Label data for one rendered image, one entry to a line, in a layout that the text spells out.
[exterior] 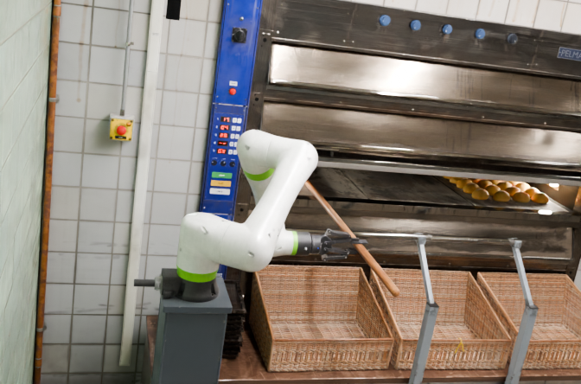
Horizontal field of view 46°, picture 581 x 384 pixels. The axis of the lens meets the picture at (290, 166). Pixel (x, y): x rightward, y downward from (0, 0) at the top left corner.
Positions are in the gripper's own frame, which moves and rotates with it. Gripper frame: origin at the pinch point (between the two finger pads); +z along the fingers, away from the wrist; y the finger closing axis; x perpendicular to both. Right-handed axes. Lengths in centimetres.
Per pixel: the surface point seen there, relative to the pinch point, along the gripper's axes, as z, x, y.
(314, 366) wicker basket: -6, -7, 59
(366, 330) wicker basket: 27, -34, 58
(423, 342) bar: 36, 3, 41
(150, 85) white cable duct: -82, -54, -45
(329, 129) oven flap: 0, -56, -33
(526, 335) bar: 85, 3, 37
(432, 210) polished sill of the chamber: 60, -57, 3
